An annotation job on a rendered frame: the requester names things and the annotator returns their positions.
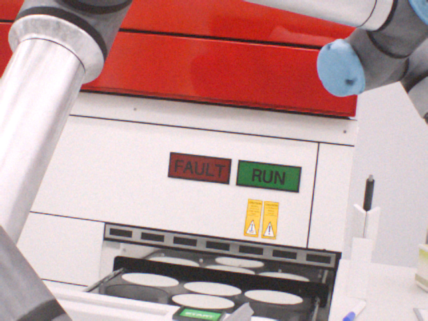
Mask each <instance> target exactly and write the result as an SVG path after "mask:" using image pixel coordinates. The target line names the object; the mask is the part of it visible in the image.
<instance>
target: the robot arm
mask: <svg viewBox="0 0 428 321"><path fill-rule="evenodd" d="M133 1H134V0H25V1H24V2H23V5H22V6H21V9H20V10H19V13H18V14H17V17H16V18H15V21H14V22H13V25H12V26H11V29H10V31H9V46H10V48H11V50H12V52H13V54H12V56H11V59H10V60H9V63H8V64H7V67H6V69H5V71H4V73H3V75H2V77H1V79H0V321H73V320H72V319H71V318H70V317H69V316H68V314H67V313H66V311H65V310H64V309H63V308H62V306H61V305H60V304H59V302H58V301H57V300H56V298H55V297H54V295H53V294H52V293H51V292H50V290H49V289H48V288H47V286H46V285H45V284H44V282H43V281H42V280H41V278H40V277H39V276H38V274H37V272H36V271H35V270H34V268H33V267H32V266H31V264H30V263H29V262H28V261H27V259H26V258H25V256H24V255H23V254H22V253H21V251H20V250H19V248H18V247H17V243H18V241H19V238H20V235H21V232H22V230H23V227H24V225H25V222H26V220H27V217H28V215H29V212H30V211H31V208H32V206H33V203H34V201H35V197H36V195H37V192H38V191H39V188H40V186H41V183H42V181H43V178H44V176H45V173H46V171H47V168H48V166H49V164H50V162H51V159H52V156H53V155H54V151H55V149H56V146H57V144H58V142H59V139H60V136H61V135H62V132H63V130H64V127H65V125H66V122H67V120H68V118H69V115H70V112H71V110H72V107H73V105H74V102H75V100H76V98H77V95H78V92H79V91H80V88H81V86H82V84H87V83H89V82H90V81H92V80H94V79H95V78H97V77H98V75H99V74H100V72H101V71H102V68H103V66H104V64H105V63H106V60H107V58H108V55H109V53H110V50H111V48H112V45H113V43H114V40H115V37H116V34H117V33H118V30H119V28H120V26H121V23H122V21H123V19H124V17H125V15H126V14H127V13H128V10H129V9H130V6H131V5H132V2H133ZM241 1H247V2H250V3H256V4H259V5H265V6H268V7H273V8H276V9H282V10H285V11H291V12H294V13H299V14H303V15H309V16H312V17H317V18H320V19H323V20H327V21H331V22H335V23H340V24H344V25H349V26H353V27H356V29H355V30H354V31H353V32H352V33H351V34H350V35H349V36H348V37H347V38H345V39H337V40H335V41H334V42H332V43H328V44H326V45H325V46H324V47H323V48H322V49H321V50H320V53H319V54H318V59H317V71H318V74H319V76H320V79H321V80H322V83H323V85H324V87H325V88H326V89H327V90H328V91H329V92H330V93H331V94H333V95H335V96H339V97H344V96H349V95H353V94H356V95H359V94H362V93H363V92H365V91H369V90H373V89H375V88H380V87H382V86H386V85H389V84H393V83H395V82H399V81H400V83H401V84H402V86H403V87H404V89H405V91H406V93H407V95H408V97H409V99H410V100H411V102H412V103H413V105H414V107H415V109H416V110H417V112H418V113H419V115H420V117H421V118H422V119H425V123H426V125H427V126H428V0H241Z"/></svg>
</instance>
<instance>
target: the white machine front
mask: <svg viewBox="0 0 428 321"><path fill-rule="evenodd" d="M356 123H357V120H349V119H345V118H337V117H329V116H317V115H310V114H297V113H291V112H278V111H271V110H258V109H251V108H238V107H231V106H219V105H211V104H199V103H192V102H185V101H178V100H166V99H159V98H146V97H142V98H139V97H133V96H121V95H113V94H101V93H93V92H81V91H79V92H78V95H77V98H76V100H75V102H74V105H73V107H72V110H71V112H70V115H69V118H68V120H67V122H66V125H65V127H64V130H63V132H62V135H61V136H60V139H59V142H58V144H57V146H56V149H55V151H54V154H53V156H52V159H51V162H50V164H49V166H48V168H47V171H46V173H45V176H44V178H43V181H42V183H41V186H40V188H39V191H38V192H37V195H36V197H35V201H34V203H33V206H32V208H31V211H30V212H29V215H28V217H27V220H26V222H25V225H24V227H23V230H22V232H21V235H20V238H19V241H18V243H17V247H18V248H19V250H20V251H21V253H22V254H23V255H24V256H25V258H26V259H27V261H28V262H29V263H30V264H31V266H32V267H33V268H34V270H35V271H36V272H37V274H38V276H39V277H40V278H41V280H42V281H43V282H44V284H45V285H46V286H47V287H53V288H61V289H66V290H75V291H80V290H83V289H84V288H86V287H88V286H89V285H92V284H94V282H97V281H99V280H100V267H101V260H102V242H103V241H104V240H106V239H109V240H115V241H125V242H130V243H139V244H144V245H149V246H155V247H165V248H171V249H179V250H186V251H196V252H201V253H210V254H216V255H226V256H231V257H241V258H247V259H256V260H262V261H271V262H277V263H287V264H292V265H302V266H307V267H313V268H322V269H325V268H327V269H332V270H334V275H333V283H332V294H331V301H330V309H331V304H332V297H333V292H334V285H335V280H336V272H337V269H338V264H339V263H340V260H341V259H342V248H343V242H344V231H345V224H346V212H347V207H348V195H349V188H350V177H351V170H352V160H353V152H354V141H355V135H356ZM172 154H176V155H181V156H193V157H199V158H211V159H218V160H224V161H229V171H228V178H227V183H226V182H220V181H208V180H207V179H198V178H191V177H180V176H174V175H170V169H171V157H172ZM240 162H242V163H253V164H259V165H271V166H277V167H289V168H295V169H300V173H298V186H297V191H295V190H289V189H278V188H271V187H261V186H254V185H244V184H237V182H238V175H239V170H240ZM248 199H257V200H262V201H263V203H262V210H261V219H260V225H259V235H258V237H250V236H245V235H243V234H244V229H245V219H246V213H247V202H248ZM264 201H275V202H280V204H279V214H278V230H277V239H265V238H261V230H262V221H263V204H264ZM106 225H114V226H121V227H130V228H136V229H145V230H151V231H162V232H167V233H177V234H182V235H192V236H193V237H203V238H208V239H219V240H224V241H234V242H240V243H250V244H256V245H265V246H271V247H281V248H287V249H301V250H307V251H317V252H322V253H333V254H336V261H334V267H328V266H324V267H322V266H317V265H308V264H302V263H293V262H287V261H277V260H272V259H262V258H256V257H247V256H241V255H231V254H226V253H217V252H210V251H201V250H196V249H186V248H180V247H171V246H165V245H155V244H149V243H145V242H139V241H130V240H124V239H114V238H109V237H105V230H106ZM329 315H330V312H329Z"/></svg>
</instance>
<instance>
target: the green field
mask: <svg viewBox="0 0 428 321"><path fill-rule="evenodd" d="M298 173H300V169H295V168H289V167H277V166H271V165H259V164H253V163H242V162H240V170H239V175H238V182H237V184H244V185H254V186H261V187H271V188H278V189H289V190H295V191H297V186H298Z"/></svg>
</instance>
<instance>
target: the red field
mask: <svg viewBox="0 0 428 321"><path fill-rule="evenodd" d="M228 171H229V160H218V159H211V158H199V157H193V156H181V155H176V154H172V157H171V169H170V175H174V176H180V177H191V178H198V179H207V180H208V181H220V182H226V183H227V178H228Z"/></svg>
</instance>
